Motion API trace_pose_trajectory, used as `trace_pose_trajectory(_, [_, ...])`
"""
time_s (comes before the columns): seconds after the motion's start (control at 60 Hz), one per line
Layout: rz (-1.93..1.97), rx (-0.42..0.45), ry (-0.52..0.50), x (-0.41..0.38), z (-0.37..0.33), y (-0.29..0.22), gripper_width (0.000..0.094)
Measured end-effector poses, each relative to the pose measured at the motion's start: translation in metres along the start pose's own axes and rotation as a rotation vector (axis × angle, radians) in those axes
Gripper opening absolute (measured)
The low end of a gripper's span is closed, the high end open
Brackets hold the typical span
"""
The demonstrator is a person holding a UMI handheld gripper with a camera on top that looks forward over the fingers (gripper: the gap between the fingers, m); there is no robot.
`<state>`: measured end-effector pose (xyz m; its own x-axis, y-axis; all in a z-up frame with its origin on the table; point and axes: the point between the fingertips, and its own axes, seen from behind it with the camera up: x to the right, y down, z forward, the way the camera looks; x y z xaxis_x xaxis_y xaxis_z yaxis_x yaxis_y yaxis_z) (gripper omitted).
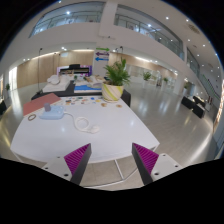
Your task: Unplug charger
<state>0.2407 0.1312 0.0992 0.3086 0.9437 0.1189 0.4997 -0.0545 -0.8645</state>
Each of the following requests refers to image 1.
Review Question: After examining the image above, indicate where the grey charger plug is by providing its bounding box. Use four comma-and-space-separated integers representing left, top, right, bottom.
44, 103, 51, 112

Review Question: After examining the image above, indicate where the light blue power strip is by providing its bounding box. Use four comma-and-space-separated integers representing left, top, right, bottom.
39, 106, 64, 120

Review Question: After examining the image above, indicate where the white coiled cable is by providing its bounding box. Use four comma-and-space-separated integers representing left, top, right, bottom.
63, 112, 101, 135

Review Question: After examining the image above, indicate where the green potted plant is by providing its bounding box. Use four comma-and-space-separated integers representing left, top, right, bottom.
104, 59, 130, 86

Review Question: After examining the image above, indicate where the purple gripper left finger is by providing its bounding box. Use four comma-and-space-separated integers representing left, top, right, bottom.
64, 144, 92, 185

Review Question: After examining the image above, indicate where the black chair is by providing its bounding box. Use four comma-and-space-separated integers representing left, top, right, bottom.
121, 90, 131, 106

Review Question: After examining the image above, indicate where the striped plant pot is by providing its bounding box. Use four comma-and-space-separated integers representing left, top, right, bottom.
102, 84, 124, 102

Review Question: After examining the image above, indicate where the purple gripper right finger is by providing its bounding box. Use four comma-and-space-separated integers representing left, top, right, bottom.
132, 143, 159, 185

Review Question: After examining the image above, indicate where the black sofa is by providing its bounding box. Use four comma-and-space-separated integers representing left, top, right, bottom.
181, 96, 205, 118

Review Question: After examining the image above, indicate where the red mat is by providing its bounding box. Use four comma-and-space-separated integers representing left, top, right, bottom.
23, 93, 61, 116

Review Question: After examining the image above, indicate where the white table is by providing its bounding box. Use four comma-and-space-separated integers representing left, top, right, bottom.
11, 100, 159, 163

